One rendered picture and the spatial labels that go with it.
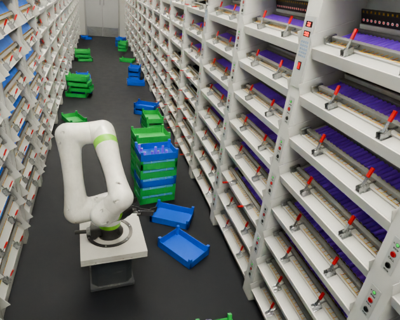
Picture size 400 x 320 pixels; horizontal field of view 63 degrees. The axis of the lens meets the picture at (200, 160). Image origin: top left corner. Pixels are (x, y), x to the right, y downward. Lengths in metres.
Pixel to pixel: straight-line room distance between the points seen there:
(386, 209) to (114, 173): 1.07
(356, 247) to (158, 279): 1.27
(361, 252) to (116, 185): 0.98
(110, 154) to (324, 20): 1.07
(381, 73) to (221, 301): 1.51
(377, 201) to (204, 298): 1.25
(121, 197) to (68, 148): 0.42
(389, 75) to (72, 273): 1.93
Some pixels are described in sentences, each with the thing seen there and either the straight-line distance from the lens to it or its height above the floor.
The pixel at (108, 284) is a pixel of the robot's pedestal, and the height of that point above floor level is 0.03.
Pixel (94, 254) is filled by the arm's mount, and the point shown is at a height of 0.32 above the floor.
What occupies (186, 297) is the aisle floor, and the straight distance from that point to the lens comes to 2.10.
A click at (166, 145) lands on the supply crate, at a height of 0.42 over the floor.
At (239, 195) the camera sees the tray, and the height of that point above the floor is 0.49.
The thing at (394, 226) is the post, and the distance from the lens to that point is 1.12.
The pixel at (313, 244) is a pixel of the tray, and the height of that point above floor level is 0.70.
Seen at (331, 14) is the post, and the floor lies 1.57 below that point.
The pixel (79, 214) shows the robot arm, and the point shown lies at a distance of 1.81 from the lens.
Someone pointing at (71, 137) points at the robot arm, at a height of 0.91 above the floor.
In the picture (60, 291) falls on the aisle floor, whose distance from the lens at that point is 2.18.
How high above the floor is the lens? 1.61
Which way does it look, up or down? 27 degrees down
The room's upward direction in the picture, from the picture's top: 7 degrees clockwise
